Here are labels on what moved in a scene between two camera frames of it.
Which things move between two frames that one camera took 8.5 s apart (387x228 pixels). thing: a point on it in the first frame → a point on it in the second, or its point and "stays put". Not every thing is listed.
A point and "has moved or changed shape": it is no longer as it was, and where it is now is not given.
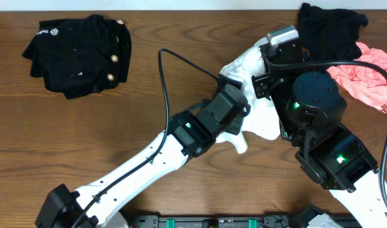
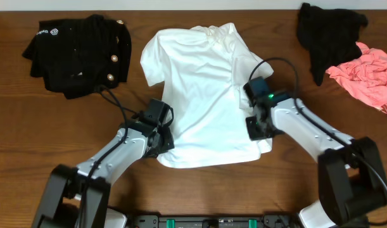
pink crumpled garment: (367, 85) stays put
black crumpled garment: (329, 34) stays put
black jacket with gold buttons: (80, 57) stays put
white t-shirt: (261, 120) has moved or changed shape
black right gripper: (262, 83) → (254, 135)
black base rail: (223, 221) stays put
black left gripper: (235, 128) → (169, 144)
